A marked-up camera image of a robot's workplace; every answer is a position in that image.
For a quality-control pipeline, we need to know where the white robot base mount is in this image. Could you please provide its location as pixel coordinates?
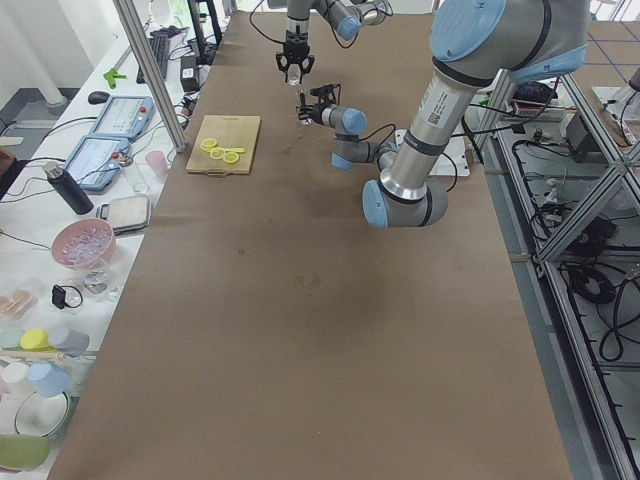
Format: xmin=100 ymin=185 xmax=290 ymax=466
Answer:
xmin=392 ymin=128 xmax=474 ymax=179

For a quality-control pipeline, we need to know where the blue teach pendant near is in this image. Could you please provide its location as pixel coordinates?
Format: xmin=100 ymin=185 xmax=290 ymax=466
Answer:
xmin=64 ymin=135 xmax=130 ymax=193

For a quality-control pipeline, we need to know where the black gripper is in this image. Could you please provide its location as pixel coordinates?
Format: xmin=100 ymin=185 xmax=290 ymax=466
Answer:
xmin=275 ymin=30 xmax=315 ymax=76
xmin=297 ymin=90 xmax=327 ymax=125

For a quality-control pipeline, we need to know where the small clear glass cup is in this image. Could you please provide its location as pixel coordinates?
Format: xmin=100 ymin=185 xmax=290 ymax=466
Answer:
xmin=286 ymin=65 xmax=302 ymax=86

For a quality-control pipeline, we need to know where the lemon slice near handle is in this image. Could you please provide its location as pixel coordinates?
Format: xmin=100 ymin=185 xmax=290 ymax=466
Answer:
xmin=222 ymin=151 xmax=240 ymax=165

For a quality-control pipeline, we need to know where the wine glass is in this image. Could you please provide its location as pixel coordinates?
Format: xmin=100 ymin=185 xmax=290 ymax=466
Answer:
xmin=75 ymin=257 xmax=123 ymax=302

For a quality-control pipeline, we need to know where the black thermos bottle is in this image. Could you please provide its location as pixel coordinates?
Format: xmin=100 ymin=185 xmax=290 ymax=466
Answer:
xmin=42 ymin=162 xmax=94 ymax=215

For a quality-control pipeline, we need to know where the green plastic tool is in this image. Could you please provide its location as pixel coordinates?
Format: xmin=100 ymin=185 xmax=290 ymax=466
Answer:
xmin=103 ymin=68 xmax=128 ymax=89

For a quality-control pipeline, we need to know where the lemon slice middle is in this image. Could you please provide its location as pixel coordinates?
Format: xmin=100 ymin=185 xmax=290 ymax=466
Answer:
xmin=210 ymin=147 xmax=225 ymax=160

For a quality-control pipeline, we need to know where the blue teach pendant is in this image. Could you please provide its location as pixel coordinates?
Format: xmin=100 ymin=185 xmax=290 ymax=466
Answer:
xmin=90 ymin=96 xmax=155 ymax=142
xmin=64 ymin=135 xmax=130 ymax=193

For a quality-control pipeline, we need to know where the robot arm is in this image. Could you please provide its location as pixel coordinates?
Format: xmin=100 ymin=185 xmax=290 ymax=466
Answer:
xmin=267 ymin=1 xmax=393 ymax=85
xmin=298 ymin=1 xmax=591 ymax=228

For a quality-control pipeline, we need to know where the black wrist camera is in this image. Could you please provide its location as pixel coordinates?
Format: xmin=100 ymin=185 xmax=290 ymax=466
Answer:
xmin=309 ymin=83 xmax=342 ymax=105

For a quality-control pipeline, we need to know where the pink bowl with ice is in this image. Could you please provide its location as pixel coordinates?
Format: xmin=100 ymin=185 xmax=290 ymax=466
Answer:
xmin=51 ymin=218 xmax=116 ymax=270

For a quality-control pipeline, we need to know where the steel double jigger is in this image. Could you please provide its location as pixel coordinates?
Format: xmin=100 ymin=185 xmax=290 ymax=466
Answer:
xmin=296 ymin=89 xmax=311 ymax=126

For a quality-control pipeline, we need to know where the aluminium frame post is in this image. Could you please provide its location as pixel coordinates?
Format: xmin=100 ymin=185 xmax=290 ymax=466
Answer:
xmin=113 ymin=0 xmax=187 ymax=153

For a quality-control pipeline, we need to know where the black computer mouse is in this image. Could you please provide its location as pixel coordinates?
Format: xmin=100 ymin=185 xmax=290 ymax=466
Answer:
xmin=87 ymin=91 xmax=110 ymax=105

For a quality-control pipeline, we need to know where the lemon slice far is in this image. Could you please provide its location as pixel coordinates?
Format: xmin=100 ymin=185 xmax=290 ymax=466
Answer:
xmin=200 ymin=138 xmax=218 ymax=152

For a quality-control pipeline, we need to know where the black keyboard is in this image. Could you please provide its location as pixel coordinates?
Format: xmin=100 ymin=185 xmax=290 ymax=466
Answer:
xmin=146 ymin=32 xmax=170 ymax=80

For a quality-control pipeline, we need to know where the small pink cup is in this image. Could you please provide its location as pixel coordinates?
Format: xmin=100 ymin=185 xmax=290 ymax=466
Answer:
xmin=145 ymin=150 xmax=169 ymax=178

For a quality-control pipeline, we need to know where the bamboo cutting board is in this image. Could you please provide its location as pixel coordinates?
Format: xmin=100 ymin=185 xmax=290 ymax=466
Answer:
xmin=186 ymin=115 xmax=261 ymax=175

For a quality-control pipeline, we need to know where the blue teach pendant far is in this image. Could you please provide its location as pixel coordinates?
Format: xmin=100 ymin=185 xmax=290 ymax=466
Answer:
xmin=90 ymin=96 xmax=155 ymax=142

